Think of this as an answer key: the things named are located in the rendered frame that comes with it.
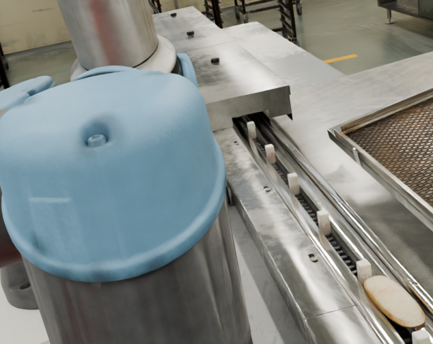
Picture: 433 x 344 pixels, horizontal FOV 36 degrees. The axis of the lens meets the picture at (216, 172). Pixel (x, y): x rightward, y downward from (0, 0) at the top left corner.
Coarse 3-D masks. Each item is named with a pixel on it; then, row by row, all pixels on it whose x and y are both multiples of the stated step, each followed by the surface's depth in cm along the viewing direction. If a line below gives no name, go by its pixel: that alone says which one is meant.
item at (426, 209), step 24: (432, 96) 107; (360, 120) 107; (408, 120) 103; (432, 120) 100; (384, 144) 99; (408, 144) 96; (432, 144) 94; (384, 168) 92; (408, 192) 82; (432, 192) 83; (432, 216) 77
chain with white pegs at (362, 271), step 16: (256, 144) 124; (272, 160) 114; (288, 176) 101; (304, 208) 96; (320, 224) 88; (336, 240) 86; (352, 272) 79; (368, 272) 75; (400, 336) 67; (416, 336) 62
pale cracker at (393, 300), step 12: (384, 276) 74; (372, 288) 72; (384, 288) 71; (396, 288) 71; (372, 300) 71; (384, 300) 70; (396, 300) 69; (408, 300) 69; (384, 312) 69; (396, 312) 67; (408, 312) 67; (420, 312) 67; (408, 324) 66; (420, 324) 66
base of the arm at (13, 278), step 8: (16, 264) 75; (0, 272) 78; (8, 272) 75; (16, 272) 75; (24, 272) 75; (0, 280) 78; (8, 280) 76; (16, 280) 76; (24, 280) 76; (8, 288) 76; (16, 288) 75; (24, 288) 76; (8, 296) 77; (16, 296) 75; (24, 296) 74; (32, 296) 74; (16, 304) 76; (24, 304) 75; (32, 304) 75
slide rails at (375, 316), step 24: (264, 168) 110; (288, 168) 108; (288, 192) 100; (312, 192) 98; (336, 216) 90; (360, 240) 83; (336, 264) 79; (360, 288) 74; (384, 336) 66; (432, 336) 64
